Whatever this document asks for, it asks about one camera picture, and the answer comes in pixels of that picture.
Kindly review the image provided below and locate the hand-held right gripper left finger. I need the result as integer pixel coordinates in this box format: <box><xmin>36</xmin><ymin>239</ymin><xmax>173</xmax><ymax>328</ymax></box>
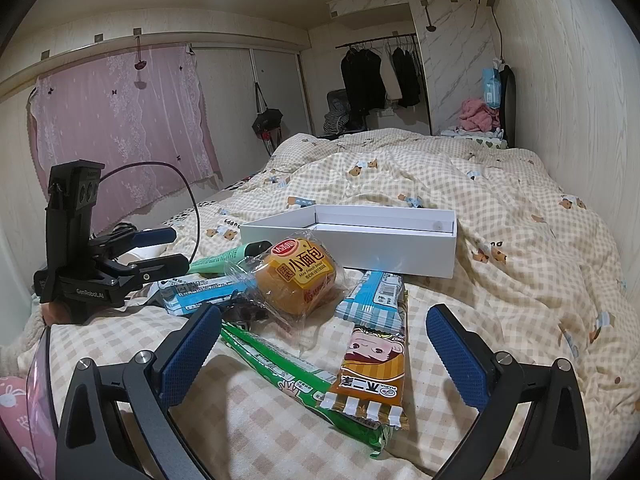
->
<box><xmin>55</xmin><ymin>304</ymin><xmax>223</xmax><ymax>480</ymax></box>

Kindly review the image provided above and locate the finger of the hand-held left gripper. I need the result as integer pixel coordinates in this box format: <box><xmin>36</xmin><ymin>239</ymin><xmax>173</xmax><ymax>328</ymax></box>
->
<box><xmin>89</xmin><ymin>227</ymin><xmax>178</xmax><ymax>261</ymax></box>
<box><xmin>102</xmin><ymin>254</ymin><xmax>192</xmax><ymax>293</ymax></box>

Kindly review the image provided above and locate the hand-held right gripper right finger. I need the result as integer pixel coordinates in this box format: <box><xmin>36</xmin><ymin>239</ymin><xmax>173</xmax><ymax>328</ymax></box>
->
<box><xmin>425</xmin><ymin>303</ymin><xmax>593</xmax><ymax>480</ymax></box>

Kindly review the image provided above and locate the blue snack packet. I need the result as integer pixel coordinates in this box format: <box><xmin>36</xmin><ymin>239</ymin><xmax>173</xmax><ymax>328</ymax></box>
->
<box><xmin>334</xmin><ymin>270</ymin><xmax>407</xmax><ymax>336</ymax></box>
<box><xmin>159</xmin><ymin>272</ymin><xmax>253</xmax><ymax>317</ymax></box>

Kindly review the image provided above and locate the green tube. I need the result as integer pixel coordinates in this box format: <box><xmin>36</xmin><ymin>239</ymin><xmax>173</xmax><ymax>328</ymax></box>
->
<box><xmin>190</xmin><ymin>241</ymin><xmax>273</xmax><ymax>276</ymax></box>

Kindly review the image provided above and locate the green snack packet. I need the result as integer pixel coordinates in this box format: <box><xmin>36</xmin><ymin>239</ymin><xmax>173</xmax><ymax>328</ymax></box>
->
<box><xmin>222</xmin><ymin>321</ymin><xmax>341</xmax><ymax>396</ymax></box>
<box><xmin>220</xmin><ymin>327</ymin><xmax>397</xmax><ymax>458</ymax></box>

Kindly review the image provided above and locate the orange cartoon snack packet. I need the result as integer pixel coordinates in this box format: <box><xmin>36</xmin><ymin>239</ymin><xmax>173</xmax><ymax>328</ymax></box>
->
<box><xmin>320</xmin><ymin>290</ymin><xmax>412</xmax><ymax>431</ymax></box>

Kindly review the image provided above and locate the packaged small bread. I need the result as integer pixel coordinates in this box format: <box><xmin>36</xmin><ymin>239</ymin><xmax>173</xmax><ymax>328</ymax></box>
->
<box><xmin>225</xmin><ymin>237</ymin><xmax>338</xmax><ymax>333</ymax></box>

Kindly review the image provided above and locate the white cardboard box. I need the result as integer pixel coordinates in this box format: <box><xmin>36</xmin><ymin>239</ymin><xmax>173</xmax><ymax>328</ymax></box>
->
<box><xmin>240</xmin><ymin>204</ymin><xmax>458</xmax><ymax>278</ymax></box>

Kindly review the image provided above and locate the white bottle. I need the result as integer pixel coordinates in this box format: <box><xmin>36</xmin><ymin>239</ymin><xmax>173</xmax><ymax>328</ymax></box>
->
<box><xmin>119</xmin><ymin>246</ymin><xmax>162</xmax><ymax>270</ymax></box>

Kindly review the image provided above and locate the dark hair clip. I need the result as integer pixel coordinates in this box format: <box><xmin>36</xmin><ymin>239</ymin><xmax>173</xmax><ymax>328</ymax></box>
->
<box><xmin>222</xmin><ymin>300</ymin><xmax>271</xmax><ymax>323</ymax></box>

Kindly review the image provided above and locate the pink lace curtain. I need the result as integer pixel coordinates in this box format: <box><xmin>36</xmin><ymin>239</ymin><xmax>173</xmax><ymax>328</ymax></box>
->
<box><xmin>26</xmin><ymin>42</ymin><xmax>224</xmax><ymax>236</ymax></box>

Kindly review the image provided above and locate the checkered bear blanket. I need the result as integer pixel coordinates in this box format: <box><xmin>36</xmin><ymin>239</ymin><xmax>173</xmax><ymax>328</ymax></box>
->
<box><xmin>15</xmin><ymin>132</ymin><xmax>628</xmax><ymax>480</ymax></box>

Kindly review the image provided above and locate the pink rabbit pillow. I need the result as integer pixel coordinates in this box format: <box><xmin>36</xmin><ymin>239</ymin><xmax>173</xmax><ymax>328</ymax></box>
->
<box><xmin>0</xmin><ymin>375</ymin><xmax>58</xmax><ymax>480</ymax></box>

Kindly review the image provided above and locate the striped bag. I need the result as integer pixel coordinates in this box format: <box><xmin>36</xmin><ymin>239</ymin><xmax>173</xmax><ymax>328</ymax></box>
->
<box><xmin>322</xmin><ymin>110</ymin><xmax>351</xmax><ymax>136</ymax></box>

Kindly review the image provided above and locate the heart print cloth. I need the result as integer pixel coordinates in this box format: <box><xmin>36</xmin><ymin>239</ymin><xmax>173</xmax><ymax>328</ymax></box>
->
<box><xmin>440</xmin><ymin>126</ymin><xmax>507</xmax><ymax>151</ymax></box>

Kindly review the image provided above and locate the dark grey chair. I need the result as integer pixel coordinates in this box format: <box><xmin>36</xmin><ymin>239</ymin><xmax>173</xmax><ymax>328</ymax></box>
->
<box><xmin>327</xmin><ymin>88</ymin><xmax>368</xmax><ymax>136</ymax></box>

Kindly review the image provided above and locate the pink clothes pile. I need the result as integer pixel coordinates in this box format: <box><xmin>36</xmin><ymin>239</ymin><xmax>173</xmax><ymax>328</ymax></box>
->
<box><xmin>459</xmin><ymin>98</ymin><xmax>501</xmax><ymax>132</ymax></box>

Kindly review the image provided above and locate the black headboard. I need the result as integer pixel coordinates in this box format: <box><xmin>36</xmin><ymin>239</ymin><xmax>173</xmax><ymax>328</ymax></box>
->
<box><xmin>499</xmin><ymin>64</ymin><xmax>517</xmax><ymax>150</ymax></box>

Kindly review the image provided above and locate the black hanging garment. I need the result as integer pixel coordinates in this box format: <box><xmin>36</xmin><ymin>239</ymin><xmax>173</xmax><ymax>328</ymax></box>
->
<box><xmin>390</xmin><ymin>46</ymin><xmax>422</xmax><ymax>108</ymax></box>
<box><xmin>340</xmin><ymin>46</ymin><xmax>386</xmax><ymax>116</ymax></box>

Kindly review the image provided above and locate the blue tissue pack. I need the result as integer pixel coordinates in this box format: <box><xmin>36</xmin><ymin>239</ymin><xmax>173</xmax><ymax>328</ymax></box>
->
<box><xmin>481</xmin><ymin>66</ymin><xmax>504</xmax><ymax>109</ymax></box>

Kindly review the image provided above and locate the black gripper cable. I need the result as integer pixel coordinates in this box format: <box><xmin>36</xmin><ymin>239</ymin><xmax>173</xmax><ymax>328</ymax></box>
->
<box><xmin>99</xmin><ymin>161</ymin><xmax>202</xmax><ymax>263</ymax></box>

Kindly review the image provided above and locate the black clothes rail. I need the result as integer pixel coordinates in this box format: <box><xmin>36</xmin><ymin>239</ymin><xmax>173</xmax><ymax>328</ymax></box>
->
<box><xmin>335</xmin><ymin>32</ymin><xmax>418</xmax><ymax>51</ymax></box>

